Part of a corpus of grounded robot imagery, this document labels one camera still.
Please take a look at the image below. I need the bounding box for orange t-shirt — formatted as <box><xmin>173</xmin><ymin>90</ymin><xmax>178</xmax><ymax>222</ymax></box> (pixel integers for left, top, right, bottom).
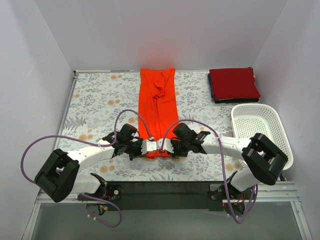
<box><xmin>137</xmin><ymin>67</ymin><xmax>179</xmax><ymax>160</ymax></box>

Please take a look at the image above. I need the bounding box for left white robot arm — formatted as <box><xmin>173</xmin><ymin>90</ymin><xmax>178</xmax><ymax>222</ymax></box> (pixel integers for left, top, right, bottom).
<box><xmin>34</xmin><ymin>123</ymin><xmax>146</xmax><ymax>203</ymax></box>

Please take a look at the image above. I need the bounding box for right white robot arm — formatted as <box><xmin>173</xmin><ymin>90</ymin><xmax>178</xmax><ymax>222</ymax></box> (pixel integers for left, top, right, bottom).
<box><xmin>170</xmin><ymin>123</ymin><xmax>289</xmax><ymax>199</ymax></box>

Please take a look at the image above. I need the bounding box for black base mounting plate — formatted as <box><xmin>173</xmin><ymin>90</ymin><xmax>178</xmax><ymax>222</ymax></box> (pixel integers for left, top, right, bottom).
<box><xmin>76</xmin><ymin>180</ymin><xmax>257</xmax><ymax>211</ymax></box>

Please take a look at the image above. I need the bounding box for white perforated plastic basket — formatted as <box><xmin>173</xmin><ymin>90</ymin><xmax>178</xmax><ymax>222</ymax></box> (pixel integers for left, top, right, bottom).
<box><xmin>231</xmin><ymin>103</ymin><xmax>294</xmax><ymax>170</ymax></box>

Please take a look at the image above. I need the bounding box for folded blue t-shirt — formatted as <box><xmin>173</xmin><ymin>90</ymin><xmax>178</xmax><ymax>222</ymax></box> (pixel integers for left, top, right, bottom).
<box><xmin>207</xmin><ymin>73</ymin><xmax>216</xmax><ymax>101</ymax></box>

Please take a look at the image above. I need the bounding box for folded dark red t-shirt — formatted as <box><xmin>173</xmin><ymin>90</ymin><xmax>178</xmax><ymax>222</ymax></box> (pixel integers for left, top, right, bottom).
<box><xmin>209</xmin><ymin>67</ymin><xmax>261</xmax><ymax>100</ymax></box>

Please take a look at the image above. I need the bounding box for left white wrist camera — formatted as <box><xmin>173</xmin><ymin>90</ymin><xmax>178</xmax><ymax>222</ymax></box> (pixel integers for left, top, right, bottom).
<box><xmin>141</xmin><ymin>139</ymin><xmax>158</xmax><ymax>155</ymax></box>

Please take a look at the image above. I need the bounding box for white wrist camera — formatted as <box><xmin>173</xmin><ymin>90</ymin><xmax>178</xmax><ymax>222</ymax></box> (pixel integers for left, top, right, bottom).
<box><xmin>156</xmin><ymin>138</ymin><xmax>174</xmax><ymax>154</ymax></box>
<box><xmin>141</xmin><ymin>139</ymin><xmax>158</xmax><ymax>155</ymax></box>

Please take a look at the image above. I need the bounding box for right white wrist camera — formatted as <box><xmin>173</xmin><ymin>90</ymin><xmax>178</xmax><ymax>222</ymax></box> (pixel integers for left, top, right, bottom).
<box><xmin>156</xmin><ymin>138</ymin><xmax>174</xmax><ymax>154</ymax></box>

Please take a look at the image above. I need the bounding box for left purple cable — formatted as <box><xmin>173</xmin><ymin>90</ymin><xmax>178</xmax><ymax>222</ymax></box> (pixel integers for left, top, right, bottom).
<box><xmin>20</xmin><ymin>109</ymin><xmax>155</xmax><ymax>228</ymax></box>

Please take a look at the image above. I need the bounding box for aluminium frame rail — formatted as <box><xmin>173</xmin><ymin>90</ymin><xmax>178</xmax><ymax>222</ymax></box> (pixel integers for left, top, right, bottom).
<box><xmin>23</xmin><ymin>181</ymin><xmax>312</xmax><ymax>240</ymax></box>

